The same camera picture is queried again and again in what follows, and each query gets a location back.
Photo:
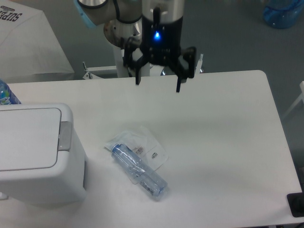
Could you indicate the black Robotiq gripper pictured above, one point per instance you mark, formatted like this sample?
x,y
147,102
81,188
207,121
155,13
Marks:
x,y
160,46

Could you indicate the white push-lid trash can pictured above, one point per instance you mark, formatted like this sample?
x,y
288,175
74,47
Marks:
x,y
42,160

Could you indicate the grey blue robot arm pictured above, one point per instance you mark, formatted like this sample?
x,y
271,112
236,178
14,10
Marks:
x,y
97,12

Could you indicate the clear plastic bag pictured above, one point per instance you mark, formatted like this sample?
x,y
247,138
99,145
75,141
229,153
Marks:
x,y
142,142

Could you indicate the blue water jug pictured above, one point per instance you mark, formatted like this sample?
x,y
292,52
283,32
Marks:
x,y
282,14

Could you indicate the white printed cloth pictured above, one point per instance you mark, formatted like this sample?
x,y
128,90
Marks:
x,y
28,45

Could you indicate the clear empty plastic bottle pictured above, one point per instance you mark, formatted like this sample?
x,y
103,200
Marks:
x,y
138,170

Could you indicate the blue labelled drink bottle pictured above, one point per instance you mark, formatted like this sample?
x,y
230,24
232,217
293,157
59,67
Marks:
x,y
7,97

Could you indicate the black device at table edge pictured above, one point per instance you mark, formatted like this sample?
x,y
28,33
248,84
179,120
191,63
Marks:
x,y
296,204

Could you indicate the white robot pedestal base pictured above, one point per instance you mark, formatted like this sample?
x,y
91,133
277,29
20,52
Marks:
x,y
116,34

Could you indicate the white frame at right edge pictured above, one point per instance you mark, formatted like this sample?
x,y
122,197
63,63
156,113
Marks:
x,y
299,101

